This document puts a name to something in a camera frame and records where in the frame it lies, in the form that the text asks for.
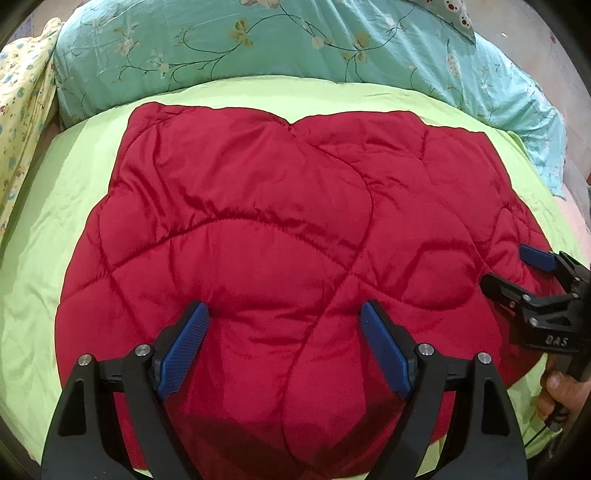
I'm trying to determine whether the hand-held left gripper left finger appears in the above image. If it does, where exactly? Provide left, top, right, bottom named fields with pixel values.
left=41, top=301, right=211, bottom=480

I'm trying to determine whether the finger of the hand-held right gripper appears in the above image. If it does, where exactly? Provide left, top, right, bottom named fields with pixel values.
left=480, top=272, right=539, bottom=320
left=518, top=244, right=591, bottom=296

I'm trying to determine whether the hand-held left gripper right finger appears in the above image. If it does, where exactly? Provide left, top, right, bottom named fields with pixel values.
left=359, top=300, right=529, bottom=480

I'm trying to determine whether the red quilted jacket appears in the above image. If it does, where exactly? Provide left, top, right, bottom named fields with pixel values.
left=54, top=104, right=568, bottom=480

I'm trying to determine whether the person's right hand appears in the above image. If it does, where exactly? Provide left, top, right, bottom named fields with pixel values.
left=534, top=357, right=591, bottom=428

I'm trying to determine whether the pink bed sheet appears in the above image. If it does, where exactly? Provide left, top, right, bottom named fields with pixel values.
left=551, top=185, right=591, bottom=260

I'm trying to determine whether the light green bed sheet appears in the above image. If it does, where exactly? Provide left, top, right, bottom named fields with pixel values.
left=0, top=75, right=583, bottom=480

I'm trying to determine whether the blue printed pillow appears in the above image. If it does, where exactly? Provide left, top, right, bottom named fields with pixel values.
left=411, top=0, right=477, bottom=44

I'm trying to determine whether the yellow printed cloth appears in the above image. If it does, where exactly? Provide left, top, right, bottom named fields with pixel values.
left=0, top=17, right=63, bottom=232

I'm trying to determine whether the teal floral quilt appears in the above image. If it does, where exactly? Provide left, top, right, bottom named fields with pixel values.
left=53, top=0, right=568, bottom=195

